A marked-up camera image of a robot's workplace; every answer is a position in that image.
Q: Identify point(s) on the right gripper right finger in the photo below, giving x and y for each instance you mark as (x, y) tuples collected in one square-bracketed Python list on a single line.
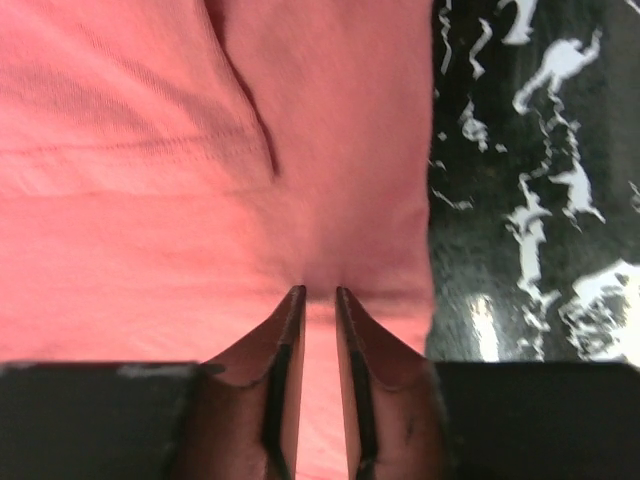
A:
[(394, 416)]

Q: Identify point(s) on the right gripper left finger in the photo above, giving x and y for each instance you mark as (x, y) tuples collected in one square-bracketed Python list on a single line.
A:
[(244, 420)]

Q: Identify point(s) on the red t-shirt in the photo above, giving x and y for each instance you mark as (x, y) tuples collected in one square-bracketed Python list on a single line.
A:
[(170, 169)]

